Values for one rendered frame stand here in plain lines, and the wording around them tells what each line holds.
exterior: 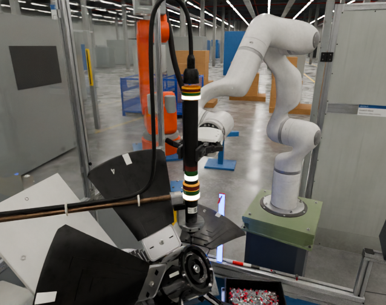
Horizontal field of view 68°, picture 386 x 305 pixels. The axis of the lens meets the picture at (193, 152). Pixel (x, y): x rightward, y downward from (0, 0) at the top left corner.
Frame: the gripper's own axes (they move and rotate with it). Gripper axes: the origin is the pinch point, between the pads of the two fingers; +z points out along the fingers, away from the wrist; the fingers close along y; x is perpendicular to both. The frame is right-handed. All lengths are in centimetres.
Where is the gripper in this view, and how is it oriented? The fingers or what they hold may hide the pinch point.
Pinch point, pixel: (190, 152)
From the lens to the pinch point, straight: 70.2
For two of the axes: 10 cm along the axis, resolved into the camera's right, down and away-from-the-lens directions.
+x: 0.0, -9.4, -3.4
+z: -3.4, 3.2, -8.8
